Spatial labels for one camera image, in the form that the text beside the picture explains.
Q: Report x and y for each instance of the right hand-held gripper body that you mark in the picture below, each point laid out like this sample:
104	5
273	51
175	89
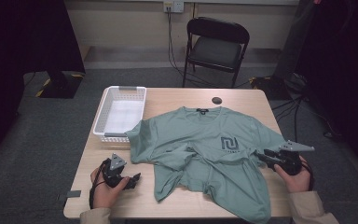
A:
290	158

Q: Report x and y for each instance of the green t-shirt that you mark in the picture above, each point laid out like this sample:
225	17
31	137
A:
205	143

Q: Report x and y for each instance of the person's right hand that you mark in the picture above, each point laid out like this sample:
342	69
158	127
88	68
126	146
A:
296	182

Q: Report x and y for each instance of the grey tape strip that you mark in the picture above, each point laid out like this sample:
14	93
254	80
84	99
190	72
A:
71	194

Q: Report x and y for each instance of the dark round table grommet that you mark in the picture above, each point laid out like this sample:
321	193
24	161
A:
216	100

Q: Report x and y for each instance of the black stand base yellow stripes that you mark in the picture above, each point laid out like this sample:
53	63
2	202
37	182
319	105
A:
270	87
60	85

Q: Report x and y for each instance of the white wall socket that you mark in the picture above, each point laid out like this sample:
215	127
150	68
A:
173	6

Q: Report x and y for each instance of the black curtain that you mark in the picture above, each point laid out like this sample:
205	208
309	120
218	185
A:
341	62
18	46

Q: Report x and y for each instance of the white plastic basket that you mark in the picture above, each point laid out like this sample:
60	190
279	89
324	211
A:
121	112

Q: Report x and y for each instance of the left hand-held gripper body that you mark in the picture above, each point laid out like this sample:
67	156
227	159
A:
113	174

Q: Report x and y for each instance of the person's left hand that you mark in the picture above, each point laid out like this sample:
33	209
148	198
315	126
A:
105	194

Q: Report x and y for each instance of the black folding chair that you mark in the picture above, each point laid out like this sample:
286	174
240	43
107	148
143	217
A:
216	51

